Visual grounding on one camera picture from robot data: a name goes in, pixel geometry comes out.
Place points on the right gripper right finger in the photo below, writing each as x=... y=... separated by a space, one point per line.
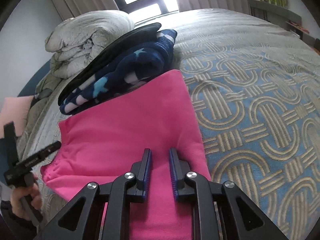
x=219 y=211

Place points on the pink pants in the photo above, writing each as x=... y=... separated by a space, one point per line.
x=102 y=142

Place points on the dark sleeve forearm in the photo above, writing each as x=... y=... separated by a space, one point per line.
x=13 y=227

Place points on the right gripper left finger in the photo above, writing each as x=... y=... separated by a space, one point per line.
x=102 y=211

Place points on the grey wall shelf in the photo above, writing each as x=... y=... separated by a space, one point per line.
x=282 y=17

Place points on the black flat cushion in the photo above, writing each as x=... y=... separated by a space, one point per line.
x=146 y=33

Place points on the navy star fleece blanket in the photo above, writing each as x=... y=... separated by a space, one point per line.
x=132 y=68

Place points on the blue beige patterned bedspread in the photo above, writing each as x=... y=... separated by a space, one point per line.
x=255 y=91

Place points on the pink pillow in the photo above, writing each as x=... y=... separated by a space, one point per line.
x=15 y=110

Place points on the grey folded duvet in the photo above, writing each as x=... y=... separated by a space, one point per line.
x=75 y=42

